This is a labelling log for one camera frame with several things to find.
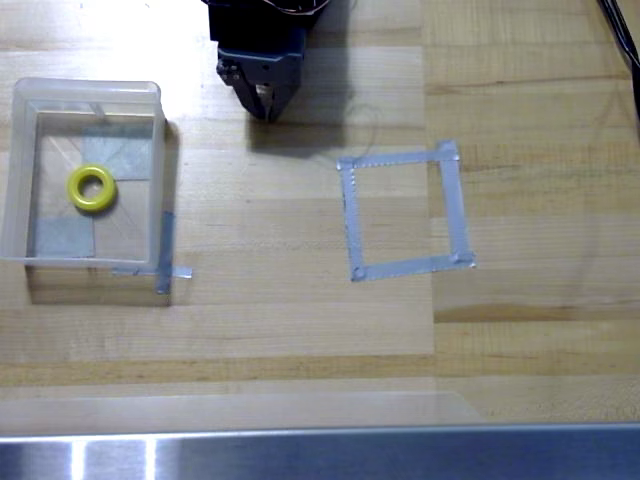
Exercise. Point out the blue-grey gripper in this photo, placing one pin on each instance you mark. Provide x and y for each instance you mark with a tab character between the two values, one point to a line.
263	70

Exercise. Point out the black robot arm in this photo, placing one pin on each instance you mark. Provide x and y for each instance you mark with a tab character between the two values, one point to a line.
255	20

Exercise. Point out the clear plastic container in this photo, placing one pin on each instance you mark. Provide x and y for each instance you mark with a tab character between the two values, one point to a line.
156	200

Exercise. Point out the large grey tape patch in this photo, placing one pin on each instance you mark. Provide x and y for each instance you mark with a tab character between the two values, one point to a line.
132	155

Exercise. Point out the small grey tape patch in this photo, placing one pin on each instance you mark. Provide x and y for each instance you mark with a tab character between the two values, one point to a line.
65	237

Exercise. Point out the metal table edge rail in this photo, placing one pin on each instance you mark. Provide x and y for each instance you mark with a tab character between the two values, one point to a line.
350	455

